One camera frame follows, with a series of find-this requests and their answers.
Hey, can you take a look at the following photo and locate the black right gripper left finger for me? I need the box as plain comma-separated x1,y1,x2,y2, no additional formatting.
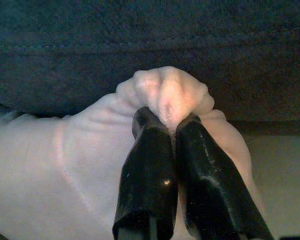
112,106,179,240

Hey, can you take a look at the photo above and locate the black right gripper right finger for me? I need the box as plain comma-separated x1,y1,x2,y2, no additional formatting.
175,113,275,240

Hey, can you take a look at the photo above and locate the pink plush pillow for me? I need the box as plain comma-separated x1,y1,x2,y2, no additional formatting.
0,65,266,240

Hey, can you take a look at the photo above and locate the brown grey suede sofa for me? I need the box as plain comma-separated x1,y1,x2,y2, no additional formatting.
0,0,300,137

